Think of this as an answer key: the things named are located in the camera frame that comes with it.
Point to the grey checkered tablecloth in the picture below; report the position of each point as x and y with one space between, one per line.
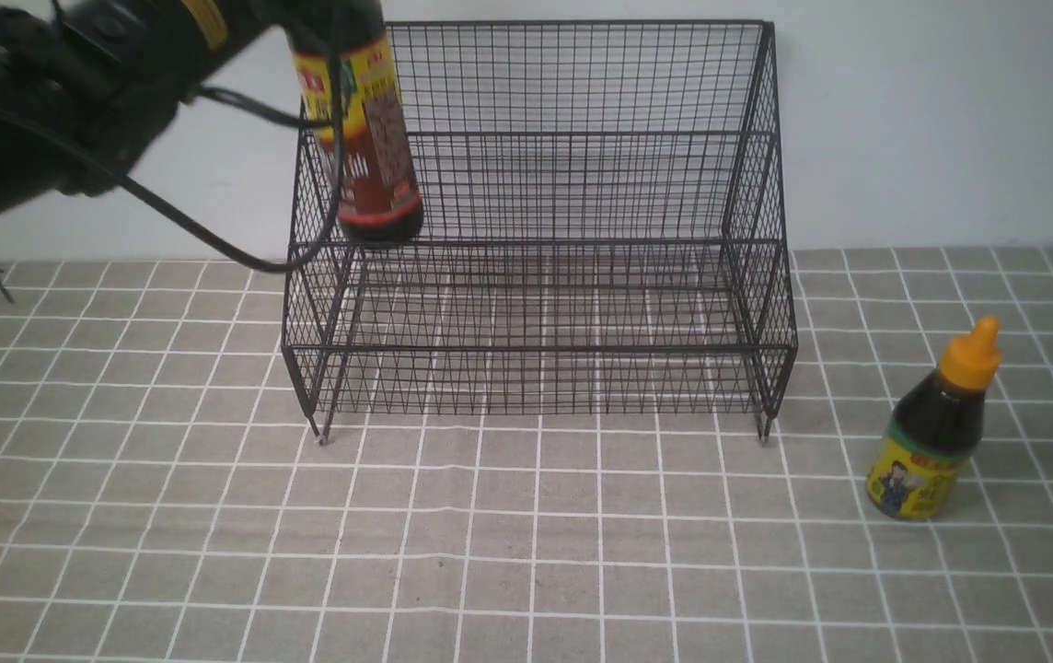
161 497

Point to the oyster sauce bottle orange cap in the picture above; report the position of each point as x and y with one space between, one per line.
936 428

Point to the black wire shelf rack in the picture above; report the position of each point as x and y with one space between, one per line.
604 231

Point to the soy sauce bottle red label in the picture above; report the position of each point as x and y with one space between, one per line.
381 202

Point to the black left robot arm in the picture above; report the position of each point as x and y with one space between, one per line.
109 76

